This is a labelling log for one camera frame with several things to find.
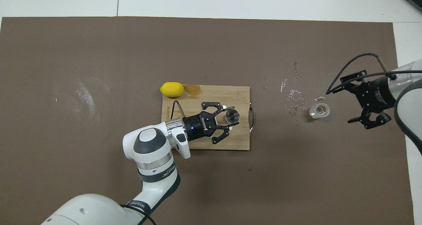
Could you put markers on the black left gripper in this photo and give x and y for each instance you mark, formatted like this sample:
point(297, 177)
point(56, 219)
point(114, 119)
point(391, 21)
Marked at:
point(199, 126)

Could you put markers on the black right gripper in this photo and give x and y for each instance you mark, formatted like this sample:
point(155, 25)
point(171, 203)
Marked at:
point(376, 94)

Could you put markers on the steel double jigger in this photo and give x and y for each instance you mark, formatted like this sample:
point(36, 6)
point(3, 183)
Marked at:
point(232, 116)

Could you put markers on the small clear glass cup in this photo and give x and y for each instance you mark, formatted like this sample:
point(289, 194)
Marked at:
point(319, 110)

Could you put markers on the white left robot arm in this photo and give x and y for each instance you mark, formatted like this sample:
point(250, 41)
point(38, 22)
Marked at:
point(148, 149)

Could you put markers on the bamboo cutting board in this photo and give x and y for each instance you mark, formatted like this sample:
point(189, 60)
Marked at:
point(204, 94)

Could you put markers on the yellow lemon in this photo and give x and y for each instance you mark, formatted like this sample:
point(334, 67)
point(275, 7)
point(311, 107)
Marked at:
point(171, 89)

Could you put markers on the brown table mat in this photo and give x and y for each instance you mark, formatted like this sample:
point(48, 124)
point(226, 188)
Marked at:
point(99, 70)

